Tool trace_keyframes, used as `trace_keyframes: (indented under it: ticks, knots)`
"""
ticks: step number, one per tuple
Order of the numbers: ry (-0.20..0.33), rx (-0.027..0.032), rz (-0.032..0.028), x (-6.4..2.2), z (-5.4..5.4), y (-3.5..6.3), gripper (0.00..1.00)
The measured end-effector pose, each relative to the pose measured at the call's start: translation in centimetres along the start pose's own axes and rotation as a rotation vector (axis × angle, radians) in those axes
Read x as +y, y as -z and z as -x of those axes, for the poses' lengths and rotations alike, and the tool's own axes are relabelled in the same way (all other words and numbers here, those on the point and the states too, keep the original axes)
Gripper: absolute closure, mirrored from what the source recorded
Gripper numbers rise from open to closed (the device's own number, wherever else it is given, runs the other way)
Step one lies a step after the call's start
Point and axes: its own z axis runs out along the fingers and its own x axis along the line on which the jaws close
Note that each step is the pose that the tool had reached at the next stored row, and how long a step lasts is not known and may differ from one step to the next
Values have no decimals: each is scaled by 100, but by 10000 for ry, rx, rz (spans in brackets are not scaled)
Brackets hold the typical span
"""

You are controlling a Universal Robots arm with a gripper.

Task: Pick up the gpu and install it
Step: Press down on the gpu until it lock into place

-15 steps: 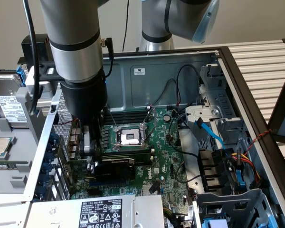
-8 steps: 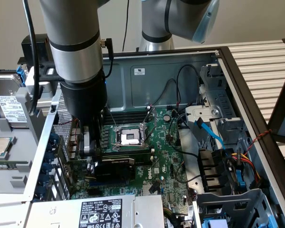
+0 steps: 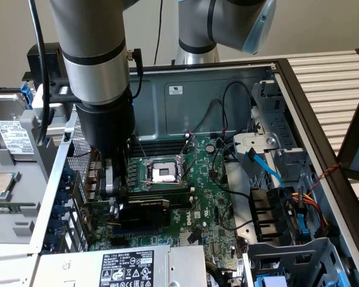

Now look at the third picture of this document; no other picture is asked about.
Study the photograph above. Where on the black RAM module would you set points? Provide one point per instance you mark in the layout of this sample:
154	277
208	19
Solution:
179	198

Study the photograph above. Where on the dark framed panel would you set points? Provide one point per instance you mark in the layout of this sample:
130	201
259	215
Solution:
347	149

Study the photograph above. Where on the round coin battery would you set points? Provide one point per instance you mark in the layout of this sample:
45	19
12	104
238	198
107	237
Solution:
210	148

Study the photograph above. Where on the grey plastic parts rack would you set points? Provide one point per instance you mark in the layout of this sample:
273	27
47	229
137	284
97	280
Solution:
27	185

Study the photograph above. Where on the short black expansion slot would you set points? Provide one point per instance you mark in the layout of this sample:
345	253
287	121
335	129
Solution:
119	242

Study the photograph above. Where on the black RAM slot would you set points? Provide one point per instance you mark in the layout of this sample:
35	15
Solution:
161	192
158	144
158	153

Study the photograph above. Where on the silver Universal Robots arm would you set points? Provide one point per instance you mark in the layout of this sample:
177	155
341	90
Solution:
89	45

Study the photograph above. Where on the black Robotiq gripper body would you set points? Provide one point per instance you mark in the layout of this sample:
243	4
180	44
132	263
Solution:
107	125

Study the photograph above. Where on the hard drive in blue caddy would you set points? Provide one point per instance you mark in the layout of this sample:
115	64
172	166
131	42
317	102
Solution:
28	95

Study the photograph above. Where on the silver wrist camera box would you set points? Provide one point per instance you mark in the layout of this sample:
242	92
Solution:
60	109

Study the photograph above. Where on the black plastic fan shroud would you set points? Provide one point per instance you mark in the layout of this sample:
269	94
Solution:
266	209

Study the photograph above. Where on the bare green RAM stick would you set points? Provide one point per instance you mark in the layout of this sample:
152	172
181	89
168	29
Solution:
6	208

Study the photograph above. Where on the CPU socket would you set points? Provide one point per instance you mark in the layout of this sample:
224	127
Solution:
163	173

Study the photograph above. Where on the green Dell motherboard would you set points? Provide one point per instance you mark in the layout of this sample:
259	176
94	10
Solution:
203	185

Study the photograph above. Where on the large steel drive cage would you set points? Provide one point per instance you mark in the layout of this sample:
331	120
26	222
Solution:
287	260

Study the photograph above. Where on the silver power supply unit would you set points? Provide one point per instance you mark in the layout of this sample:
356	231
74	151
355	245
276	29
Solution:
77	269

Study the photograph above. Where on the silver hard disk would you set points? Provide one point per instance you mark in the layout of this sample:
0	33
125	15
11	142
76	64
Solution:
6	134

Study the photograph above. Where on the blue expansion slot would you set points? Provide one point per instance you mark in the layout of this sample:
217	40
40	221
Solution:
137	231

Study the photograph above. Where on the grey metal disk bay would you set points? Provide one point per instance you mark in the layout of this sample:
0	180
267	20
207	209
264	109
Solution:
284	128

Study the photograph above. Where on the open metal PC case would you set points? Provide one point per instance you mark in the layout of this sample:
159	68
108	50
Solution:
203	98

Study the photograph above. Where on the black plastic box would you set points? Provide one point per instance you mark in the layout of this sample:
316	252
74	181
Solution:
32	64

